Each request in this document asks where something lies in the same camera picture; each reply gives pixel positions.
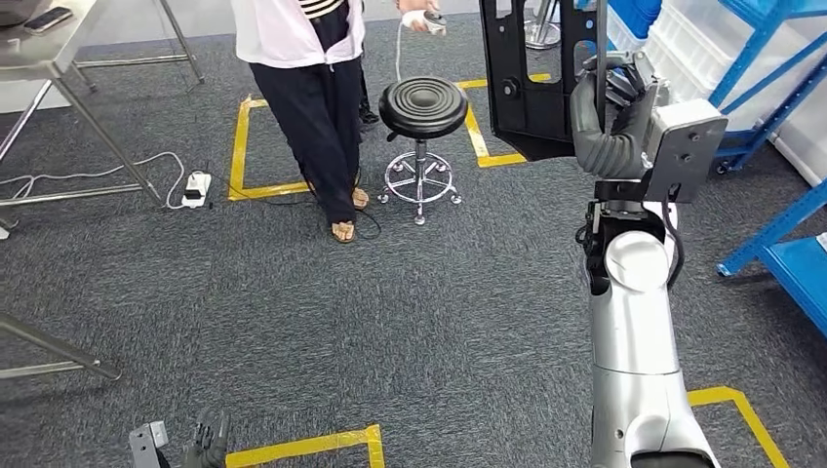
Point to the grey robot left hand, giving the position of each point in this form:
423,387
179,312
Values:
207,446

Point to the long black plastic part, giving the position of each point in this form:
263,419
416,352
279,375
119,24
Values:
543,139

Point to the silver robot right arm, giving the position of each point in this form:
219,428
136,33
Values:
633,355

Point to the yellow floor tape square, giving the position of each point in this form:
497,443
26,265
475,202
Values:
475,139
717,394
238,155
310,446

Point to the white power strip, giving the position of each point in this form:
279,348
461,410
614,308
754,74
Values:
197,197

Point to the person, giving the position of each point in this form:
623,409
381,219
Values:
310,116

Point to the black round stool chrome base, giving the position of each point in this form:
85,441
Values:
423,106

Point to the stainless steel table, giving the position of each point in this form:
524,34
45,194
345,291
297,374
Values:
39,51

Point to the black smartphone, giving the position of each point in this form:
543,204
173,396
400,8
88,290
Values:
48,19

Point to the person's hand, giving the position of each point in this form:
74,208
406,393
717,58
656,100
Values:
413,10

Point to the blue plastic crate stack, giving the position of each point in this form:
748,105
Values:
636,16

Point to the white plastic crate stack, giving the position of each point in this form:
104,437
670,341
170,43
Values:
698,51

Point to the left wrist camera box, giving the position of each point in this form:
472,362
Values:
145,446

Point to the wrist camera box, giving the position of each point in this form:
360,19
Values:
145,446
685,155

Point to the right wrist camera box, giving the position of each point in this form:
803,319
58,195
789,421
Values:
685,155

